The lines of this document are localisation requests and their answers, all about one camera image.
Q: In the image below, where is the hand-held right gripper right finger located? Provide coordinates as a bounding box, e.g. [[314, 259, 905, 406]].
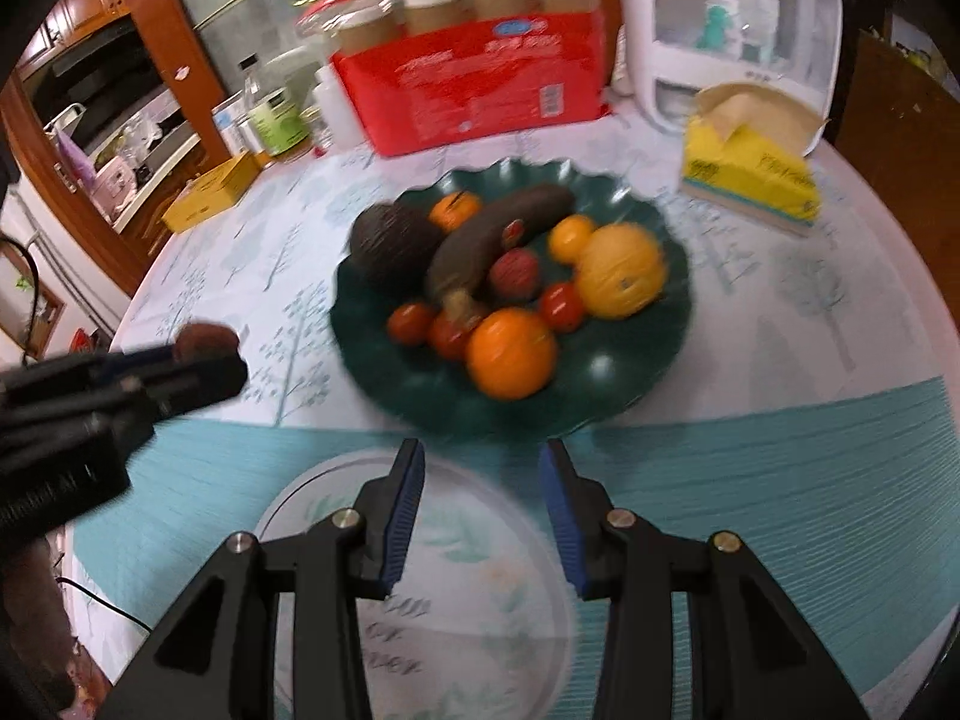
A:
[[538, 439, 871, 720]]

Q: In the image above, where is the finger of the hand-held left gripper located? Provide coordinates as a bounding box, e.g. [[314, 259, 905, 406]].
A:
[[112, 352, 250, 428], [0, 345, 185, 395]]

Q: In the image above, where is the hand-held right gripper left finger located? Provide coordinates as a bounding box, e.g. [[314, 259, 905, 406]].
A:
[[97, 437, 428, 720]]

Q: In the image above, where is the small brown-red fruit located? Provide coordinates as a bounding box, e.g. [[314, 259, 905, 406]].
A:
[[174, 322, 242, 361]]

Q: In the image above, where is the white floral plate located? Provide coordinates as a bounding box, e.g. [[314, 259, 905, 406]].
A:
[[255, 450, 578, 720]]

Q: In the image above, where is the dark green scalloped plate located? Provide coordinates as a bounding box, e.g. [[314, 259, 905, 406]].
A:
[[330, 157, 695, 436]]

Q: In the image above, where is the bright orange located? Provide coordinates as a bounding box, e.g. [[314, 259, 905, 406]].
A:
[[465, 307, 560, 401]]

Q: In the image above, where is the red cherry tomato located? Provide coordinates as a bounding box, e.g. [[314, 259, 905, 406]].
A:
[[538, 281, 586, 332], [429, 311, 481, 361], [386, 302, 436, 346]]

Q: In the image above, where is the dark avocado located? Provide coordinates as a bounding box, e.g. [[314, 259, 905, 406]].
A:
[[349, 202, 447, 293]]

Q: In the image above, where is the red lychee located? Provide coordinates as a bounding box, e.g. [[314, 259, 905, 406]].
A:
[[489, 249, 541, 297]]

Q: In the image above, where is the large yellow orange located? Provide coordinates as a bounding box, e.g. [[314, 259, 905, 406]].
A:
[[574, 225, 668, 320]]

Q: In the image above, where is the small yellow-orange citrus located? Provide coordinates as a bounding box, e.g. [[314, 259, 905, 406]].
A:
[[547, 215, 597, 263]]

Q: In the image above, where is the dark overripe banana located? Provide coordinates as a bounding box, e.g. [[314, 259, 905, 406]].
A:
[[424, 184, 577, 327]]

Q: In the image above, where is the small tangerine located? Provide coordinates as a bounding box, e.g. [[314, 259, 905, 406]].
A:
[[429, 191, 485, 235]]

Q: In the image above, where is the small yellow carton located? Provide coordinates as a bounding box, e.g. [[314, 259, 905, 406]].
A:
[[161, 151, 263, 233]]

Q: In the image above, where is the green label jar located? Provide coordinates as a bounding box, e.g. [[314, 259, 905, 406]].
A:
[[247, 86, 312, 157]]

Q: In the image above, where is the clear glass bottle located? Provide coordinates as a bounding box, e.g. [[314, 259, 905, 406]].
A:
[[225, 56, 265, 155]]

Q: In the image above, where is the white plastic bottle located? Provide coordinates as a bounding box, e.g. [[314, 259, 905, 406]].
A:
[[313, 67, 361, 155]]

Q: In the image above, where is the wooden cabinet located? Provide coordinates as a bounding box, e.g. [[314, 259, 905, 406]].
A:
[[0, 0, 248, 293]]

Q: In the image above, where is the yellow tissue box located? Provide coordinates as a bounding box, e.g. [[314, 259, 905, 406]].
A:
[[679, 82, 830, 237]]

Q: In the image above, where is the red jar package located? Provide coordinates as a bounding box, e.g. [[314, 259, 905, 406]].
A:
[[296, 0, 623, 158]]

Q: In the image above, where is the white bottle sterilizer cabinet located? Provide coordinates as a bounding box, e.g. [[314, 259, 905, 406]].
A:
[[615, 0, 842, 140]]

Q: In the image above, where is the teal baby bottle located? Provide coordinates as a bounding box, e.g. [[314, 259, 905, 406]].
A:
[[701, 4, 732, 53]]

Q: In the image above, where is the black cable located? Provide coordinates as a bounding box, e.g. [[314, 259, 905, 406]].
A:
[[56, 576, 152, 632]]

